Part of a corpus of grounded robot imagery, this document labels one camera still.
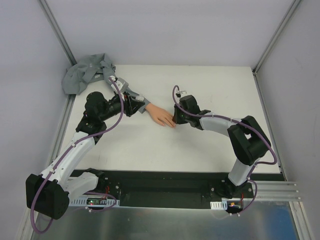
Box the aluminium frame post left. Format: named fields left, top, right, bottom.
left=37, top=0, right=77, bottom=66

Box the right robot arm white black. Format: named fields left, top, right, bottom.
left=173, top=91, right=272, bottom=199

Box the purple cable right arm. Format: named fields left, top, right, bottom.
left=172, top=85, right=280, bottom=221

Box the aluminium frame post right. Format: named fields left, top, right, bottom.
left=252, top=0, right=303, bottom=76

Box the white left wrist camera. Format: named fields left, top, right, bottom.
left=108, top=75, right=129, bottom=94

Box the white cable duct right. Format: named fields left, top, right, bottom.
left=210, top=200, right=228, bottom=211

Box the grey shirt with sleeve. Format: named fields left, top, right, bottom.
left=61, top=53, right=151, bottom=113

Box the clear nail polish bottle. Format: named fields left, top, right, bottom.
left=135, top=95, right=145, bottom=102

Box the white cable duct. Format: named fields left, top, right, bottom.
left=69, top=197, right=120, bottom=208
left=210, top=200, right=228, bottom=211

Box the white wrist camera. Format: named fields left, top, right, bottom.
left=108, top=75, right=129, bottom=94
left=175, top=90, right=189, bottom=99

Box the mannequin hand with pink nails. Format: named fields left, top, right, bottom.
left=145, top=103, right=176, bottom=128

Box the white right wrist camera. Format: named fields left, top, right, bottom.
left=175, top=90, right=189, bottom=99

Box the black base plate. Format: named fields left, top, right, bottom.
left=47, top=168, right=286, bottom=213

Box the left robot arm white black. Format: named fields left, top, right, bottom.
left=25, top=91, right=145, bottom=220

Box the aluminium frame post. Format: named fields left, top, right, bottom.
left=37, top=0, right=77, bottom=66
left=252, top=0, right=303, bottom=76

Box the white cable duct left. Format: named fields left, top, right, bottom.
left=69, top=197, right=120, bottom=208

